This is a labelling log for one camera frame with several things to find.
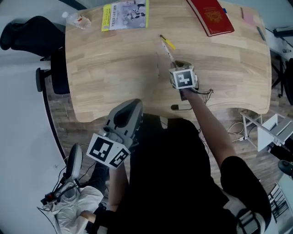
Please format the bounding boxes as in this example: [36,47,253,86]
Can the desk height control panel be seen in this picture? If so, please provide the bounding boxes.
[171,104,193,111]

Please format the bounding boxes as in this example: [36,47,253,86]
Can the red notebook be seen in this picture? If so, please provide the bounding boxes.
[186,0,235,37]

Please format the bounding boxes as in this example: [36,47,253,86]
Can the black office chair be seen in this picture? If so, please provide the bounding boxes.
[0,15,71,95]

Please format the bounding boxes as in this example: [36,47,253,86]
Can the white pen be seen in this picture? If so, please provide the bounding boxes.
[161,39,175,63]

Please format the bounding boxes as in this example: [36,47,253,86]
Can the person's left forearm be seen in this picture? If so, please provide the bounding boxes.
[107,162,130,207]

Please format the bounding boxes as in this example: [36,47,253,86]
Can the white metal frame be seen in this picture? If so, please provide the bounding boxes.
[239,109,263,149]

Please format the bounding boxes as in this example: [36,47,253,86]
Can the white cloth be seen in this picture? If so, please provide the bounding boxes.
[38,185,104,234]

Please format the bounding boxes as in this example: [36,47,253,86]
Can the clear plastic water bottle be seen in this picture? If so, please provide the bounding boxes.
[62,11,92,30]

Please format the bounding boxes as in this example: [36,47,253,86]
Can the person's black shirt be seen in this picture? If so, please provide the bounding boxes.
[93,113,272,234]

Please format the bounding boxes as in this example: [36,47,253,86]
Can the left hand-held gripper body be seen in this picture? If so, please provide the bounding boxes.
[86,98,144,169]

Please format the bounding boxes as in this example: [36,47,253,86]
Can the thin gripper cable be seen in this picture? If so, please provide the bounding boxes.
[194,88,215,105]

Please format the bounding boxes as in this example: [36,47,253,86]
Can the yellow-edged book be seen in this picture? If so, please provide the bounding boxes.
[101,0,150,32]

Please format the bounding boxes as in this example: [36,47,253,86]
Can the white wire rack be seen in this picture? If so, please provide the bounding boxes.
[267,175,293,225]

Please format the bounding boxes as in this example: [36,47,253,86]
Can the grey white waist strap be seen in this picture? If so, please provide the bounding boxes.
[222,201,270,234]

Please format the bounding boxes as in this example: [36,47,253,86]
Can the black tripod stand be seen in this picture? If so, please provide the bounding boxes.
[265,27,293,106]

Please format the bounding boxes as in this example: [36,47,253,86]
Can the grey device with cables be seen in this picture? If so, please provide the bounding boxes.
[40,143,84,207]

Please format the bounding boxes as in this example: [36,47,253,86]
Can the wooden desk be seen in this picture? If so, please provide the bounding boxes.
[65,0,273,123]

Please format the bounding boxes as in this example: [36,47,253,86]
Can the person's right forearm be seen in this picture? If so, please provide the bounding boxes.
[184,89,238,166]

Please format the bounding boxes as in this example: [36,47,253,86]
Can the pink sticky note pad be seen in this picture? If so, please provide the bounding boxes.
[242,11,255,24]

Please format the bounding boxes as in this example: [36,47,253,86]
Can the white step shelf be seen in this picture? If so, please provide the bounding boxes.
[257,113,293,153]

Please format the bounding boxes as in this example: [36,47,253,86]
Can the grey pen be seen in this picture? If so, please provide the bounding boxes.
[256,26,266,42]

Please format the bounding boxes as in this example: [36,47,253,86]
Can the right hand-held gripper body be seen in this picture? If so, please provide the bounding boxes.
[168,60,200,101]

